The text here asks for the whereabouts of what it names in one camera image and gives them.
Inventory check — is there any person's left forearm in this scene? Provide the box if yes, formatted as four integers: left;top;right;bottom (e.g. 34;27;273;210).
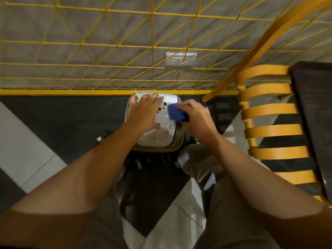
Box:
10;123;145;215

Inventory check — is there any yellow baseboard strip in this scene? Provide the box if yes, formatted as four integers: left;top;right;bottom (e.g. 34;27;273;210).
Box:
0;89;239;97

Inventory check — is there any white wall outlet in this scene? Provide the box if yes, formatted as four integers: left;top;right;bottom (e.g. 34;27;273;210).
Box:
165;52;197;67

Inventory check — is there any person's right hand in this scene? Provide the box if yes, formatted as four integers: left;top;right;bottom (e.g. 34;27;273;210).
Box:
174;99;220;146

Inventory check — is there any yellow wire grid panel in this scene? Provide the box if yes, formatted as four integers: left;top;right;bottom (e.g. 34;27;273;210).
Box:
0;0;332;90

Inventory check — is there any white stained trash bin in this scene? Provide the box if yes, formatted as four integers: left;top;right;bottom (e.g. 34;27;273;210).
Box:
124;92;185;153

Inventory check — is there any person's left hand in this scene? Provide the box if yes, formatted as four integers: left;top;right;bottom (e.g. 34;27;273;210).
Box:
126;92;164;134

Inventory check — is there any person's left leg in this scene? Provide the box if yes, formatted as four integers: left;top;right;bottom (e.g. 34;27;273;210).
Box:
75;163;128;249

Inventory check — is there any person's right leg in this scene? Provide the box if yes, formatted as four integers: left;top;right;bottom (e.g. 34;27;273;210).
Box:
178;144;281;249

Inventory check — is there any blue cleaning cloth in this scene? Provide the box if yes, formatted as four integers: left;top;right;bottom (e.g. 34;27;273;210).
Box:
168;103;190;123

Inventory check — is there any yellow slatted wooden chair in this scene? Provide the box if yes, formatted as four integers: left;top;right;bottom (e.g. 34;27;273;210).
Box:
235;65;332;208

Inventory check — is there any person's right forearm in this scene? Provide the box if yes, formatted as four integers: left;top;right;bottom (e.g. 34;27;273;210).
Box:
205;132;325;219

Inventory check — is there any person's leg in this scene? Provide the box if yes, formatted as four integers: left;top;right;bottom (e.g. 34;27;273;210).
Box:
178;144;281;249
75;163;128;249

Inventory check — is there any curved yellow wooden rail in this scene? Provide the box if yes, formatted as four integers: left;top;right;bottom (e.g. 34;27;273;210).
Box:
202;0;332;103

